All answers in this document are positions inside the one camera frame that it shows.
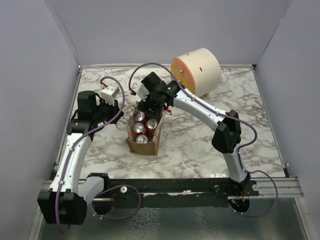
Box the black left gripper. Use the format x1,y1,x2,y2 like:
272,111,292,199
93,96,124,124

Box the purple soda can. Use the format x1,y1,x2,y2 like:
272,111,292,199
133,111,147,124
135,134,149,144
146,113,161,123

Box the red soda can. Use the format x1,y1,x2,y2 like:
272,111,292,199
145,118,158,138
131,122,146,138

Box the canvas bag with cat print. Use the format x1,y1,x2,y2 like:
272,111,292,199
116,102,166,156

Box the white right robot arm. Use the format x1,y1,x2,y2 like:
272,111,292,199
132,72,249,196

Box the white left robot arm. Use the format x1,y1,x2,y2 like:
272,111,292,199
37,86,124,225

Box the cream round drawer cabinet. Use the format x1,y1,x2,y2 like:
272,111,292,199
170,48,221,97

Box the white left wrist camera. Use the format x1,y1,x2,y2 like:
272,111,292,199
100,84,120,106

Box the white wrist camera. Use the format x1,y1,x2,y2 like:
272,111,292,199
131,82,150,102
100,84,120,106

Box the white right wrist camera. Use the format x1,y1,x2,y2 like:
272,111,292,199
131,82,150,102

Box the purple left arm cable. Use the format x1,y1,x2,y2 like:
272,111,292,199
55,76,142,235

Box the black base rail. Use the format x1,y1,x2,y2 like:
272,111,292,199
89,173,259,210

